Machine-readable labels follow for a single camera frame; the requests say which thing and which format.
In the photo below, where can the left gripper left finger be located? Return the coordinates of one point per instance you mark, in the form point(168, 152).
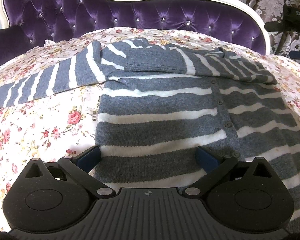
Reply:
point(79, 167)

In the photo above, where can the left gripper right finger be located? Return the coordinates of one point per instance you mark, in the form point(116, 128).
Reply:
point(216, 168)

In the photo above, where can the grey white striped cardigan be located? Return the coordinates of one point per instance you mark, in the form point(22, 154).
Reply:
point(149, 106)

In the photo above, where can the floral bed cover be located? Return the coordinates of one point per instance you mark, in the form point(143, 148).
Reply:
point(40, 119)

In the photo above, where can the purple tufted chaise sofa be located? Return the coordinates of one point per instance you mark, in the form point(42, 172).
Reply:
point(29, 23)

